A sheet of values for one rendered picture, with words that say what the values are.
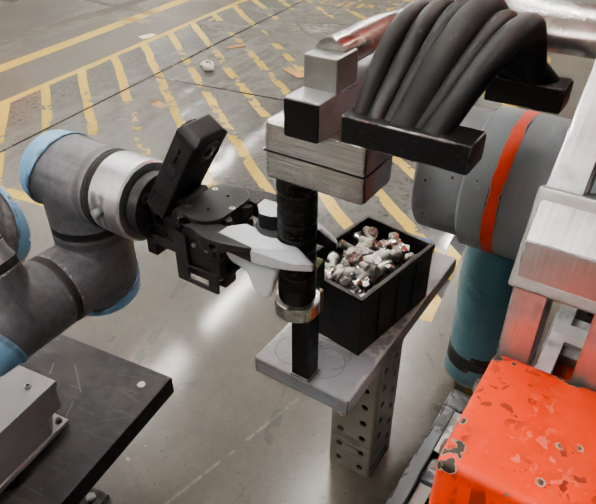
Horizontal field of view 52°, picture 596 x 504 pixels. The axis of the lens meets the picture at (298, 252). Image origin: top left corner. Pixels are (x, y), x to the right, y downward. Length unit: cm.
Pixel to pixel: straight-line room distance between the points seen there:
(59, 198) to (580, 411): 54
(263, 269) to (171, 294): 130
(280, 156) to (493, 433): 26
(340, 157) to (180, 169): 17
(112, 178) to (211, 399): 96
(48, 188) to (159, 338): 104
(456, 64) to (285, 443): 114
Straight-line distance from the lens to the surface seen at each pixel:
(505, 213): 57
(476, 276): 80
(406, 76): 41
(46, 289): 72
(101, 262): 75
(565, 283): 34
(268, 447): 143
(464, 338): 86
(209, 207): 58
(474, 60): 40
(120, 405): 115
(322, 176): 47
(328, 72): 44
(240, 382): 156
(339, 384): 94
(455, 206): 59
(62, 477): 108
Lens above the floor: 114
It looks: 35 degrees down
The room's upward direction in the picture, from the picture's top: straight up
